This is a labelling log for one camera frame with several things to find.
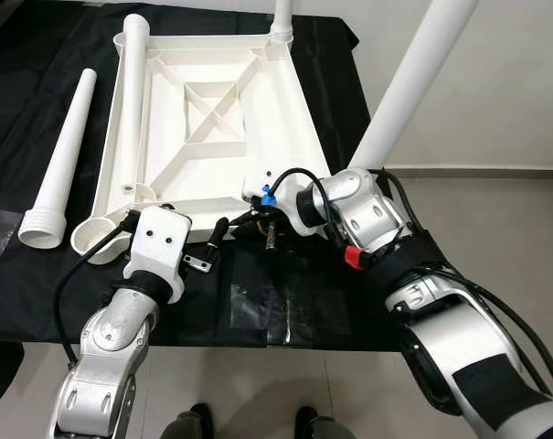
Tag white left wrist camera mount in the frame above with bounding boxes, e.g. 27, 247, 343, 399
125, 206, 193, 303

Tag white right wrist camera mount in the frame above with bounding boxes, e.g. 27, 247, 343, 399
242, 169, 304, 237

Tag white plastic table top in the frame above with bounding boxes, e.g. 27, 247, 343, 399
72, 32, 332, 266

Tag grey right robot leg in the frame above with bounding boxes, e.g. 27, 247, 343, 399
294, 405, 357, 439

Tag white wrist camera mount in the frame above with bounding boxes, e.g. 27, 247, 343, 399
125, 206, 193, 303
242, 169, 304, 237

